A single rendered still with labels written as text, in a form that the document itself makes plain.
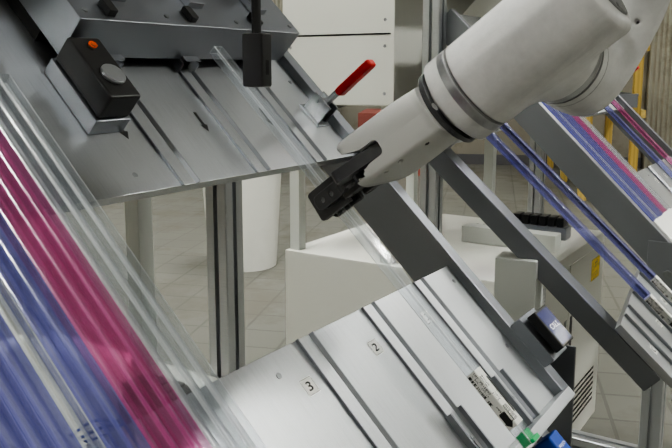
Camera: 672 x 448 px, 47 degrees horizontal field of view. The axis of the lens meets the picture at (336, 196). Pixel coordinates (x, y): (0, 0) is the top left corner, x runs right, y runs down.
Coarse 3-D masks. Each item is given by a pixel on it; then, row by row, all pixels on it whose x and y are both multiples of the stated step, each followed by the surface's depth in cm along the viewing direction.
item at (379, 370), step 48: (432, 288) 87; (336, 336) 71; (384, 336) 76; (432, 336) 81; (480, 336) 87; (240, 384) 60; (288, 384) 63; (336, 384) 67; (384, 384) 71; (432, 384) 76; (528, 384) 86; (288, 432) 60; (336, 432) 63; (384, 432) 66; (432, 432) 71; (480, 432) 74
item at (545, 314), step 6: (540, 312) 90; (546, 312) 91; (546, 318) 90; (552, 318) 91; (546, 324) 89; (552, 324) 90; (558, 324) 90; (552, 330) 88; (558, 330) 89; (564, 330) 90; (558, 336) 88; (564, 336) 89; (570, 336) 90; (564, 342) 88
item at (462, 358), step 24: (216, 48) 83; (240, 72) 83; (264, 120) 81; (288, 144) 79; (312, 168) 78; (360, 240) 76; (384, 264) 75; (408, 288) 74; (432, 312) 74; (456, 360) 72; (528, 432) 70
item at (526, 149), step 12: (504, 132) 122; (516, 144) 121; (528, 156) 121; (540, 168) 120; (552, 180) 120; (564, 192) 119; (576, 204) 119; (588, 216) 118; (600, 228) 118; (612, 240) 117; (624, 252) 117; (636, 264) 116; (648, 276) 116
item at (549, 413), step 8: (560, 392) 87; (568, 392) 86; (552, 400) 86; (560, 400) 84; (568, 400) 85; (544, 408) 84; (552, 408) 82; (560, 408) 83; (544, 416) 80; (552, 416) 81; (536, 424) 78; (544, 424) 79; (536, 432) 77; (536, 440) 76
